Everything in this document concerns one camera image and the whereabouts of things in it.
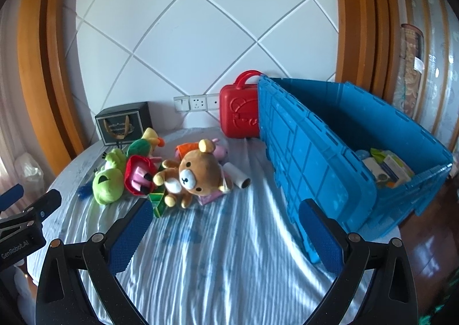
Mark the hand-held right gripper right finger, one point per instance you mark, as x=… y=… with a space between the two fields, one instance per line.
x=319 y=237

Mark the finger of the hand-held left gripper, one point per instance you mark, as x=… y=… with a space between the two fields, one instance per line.
x=10 y=196
x=45 y=205

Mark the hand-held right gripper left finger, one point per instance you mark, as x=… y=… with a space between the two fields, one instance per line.
x=131 y=235

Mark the green medicine box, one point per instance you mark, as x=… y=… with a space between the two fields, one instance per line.
x=157 y=205

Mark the pink pig plush red dress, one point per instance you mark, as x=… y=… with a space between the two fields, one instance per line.
x=136 y=174

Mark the blue plastic crate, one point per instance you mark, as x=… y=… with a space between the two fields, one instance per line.
x=315 y=153

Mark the yellow duck plush green hood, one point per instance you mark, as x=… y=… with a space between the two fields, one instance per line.
x=141 y=146

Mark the striped cloth covered desktop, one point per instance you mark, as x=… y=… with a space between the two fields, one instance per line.
x=215 y=257

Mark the clear plastic bag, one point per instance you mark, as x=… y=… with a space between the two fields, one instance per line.
x=28 y=169

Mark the blue brush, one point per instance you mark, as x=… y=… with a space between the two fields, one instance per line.
x=85 y=192

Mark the green frog plush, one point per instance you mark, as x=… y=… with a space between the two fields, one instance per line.
x=105 y=181

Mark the pink tissue packet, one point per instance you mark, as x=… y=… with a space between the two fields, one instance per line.
x=211 y=198

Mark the brown bear plush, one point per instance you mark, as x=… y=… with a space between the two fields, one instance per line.
x=199 y=171

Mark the white blue box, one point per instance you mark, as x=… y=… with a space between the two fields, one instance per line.
x=396 y=172

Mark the white green box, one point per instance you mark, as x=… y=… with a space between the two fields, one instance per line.
x=383 y=158

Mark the white lint roller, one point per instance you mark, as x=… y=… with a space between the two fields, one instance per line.
x=236 y=174

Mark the black framed plaque box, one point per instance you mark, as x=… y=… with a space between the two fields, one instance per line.
x=122 y=124

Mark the small pig plush orange dress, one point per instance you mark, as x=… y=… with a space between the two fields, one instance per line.
x=220 y=149

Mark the red toy suitcase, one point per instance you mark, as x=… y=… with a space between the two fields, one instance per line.
x=238 y=113

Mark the wooden door frame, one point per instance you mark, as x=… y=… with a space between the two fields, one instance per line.
x=43 y=70
x=365 y=17

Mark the white wall socket panel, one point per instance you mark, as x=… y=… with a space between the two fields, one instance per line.
x=197 y=103

